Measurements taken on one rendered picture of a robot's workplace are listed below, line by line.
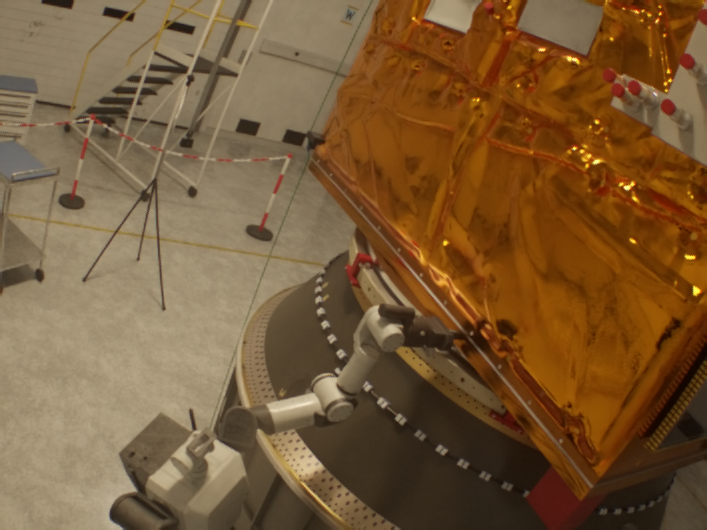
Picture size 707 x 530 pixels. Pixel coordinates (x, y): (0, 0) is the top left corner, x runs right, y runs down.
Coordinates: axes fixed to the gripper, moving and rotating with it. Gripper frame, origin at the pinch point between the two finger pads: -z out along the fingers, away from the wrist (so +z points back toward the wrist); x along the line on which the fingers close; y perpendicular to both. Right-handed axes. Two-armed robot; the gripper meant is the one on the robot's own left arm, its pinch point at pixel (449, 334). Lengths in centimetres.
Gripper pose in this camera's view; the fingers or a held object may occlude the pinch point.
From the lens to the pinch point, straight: 175.3
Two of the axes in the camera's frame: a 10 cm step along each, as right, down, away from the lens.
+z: -8.4, -1.5, -5.2
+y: -3.8, 8.4, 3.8
